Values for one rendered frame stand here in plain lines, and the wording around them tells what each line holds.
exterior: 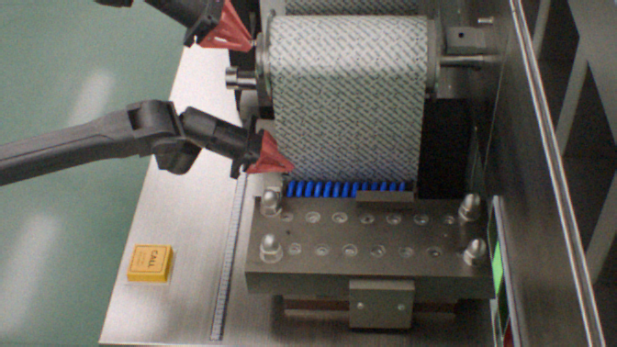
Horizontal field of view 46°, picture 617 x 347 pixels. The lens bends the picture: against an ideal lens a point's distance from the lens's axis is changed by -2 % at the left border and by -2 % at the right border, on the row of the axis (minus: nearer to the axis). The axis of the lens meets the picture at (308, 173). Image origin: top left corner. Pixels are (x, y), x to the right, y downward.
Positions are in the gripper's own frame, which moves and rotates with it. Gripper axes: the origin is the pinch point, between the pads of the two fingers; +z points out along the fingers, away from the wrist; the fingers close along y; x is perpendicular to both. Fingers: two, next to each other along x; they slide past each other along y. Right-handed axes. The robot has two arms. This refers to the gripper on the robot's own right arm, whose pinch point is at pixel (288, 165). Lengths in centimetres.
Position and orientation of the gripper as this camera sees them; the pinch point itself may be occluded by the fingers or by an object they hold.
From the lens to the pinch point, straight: 127.0
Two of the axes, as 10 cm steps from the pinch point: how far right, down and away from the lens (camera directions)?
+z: 8.8, 3.7, 3.0
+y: -0.6, 7.2, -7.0
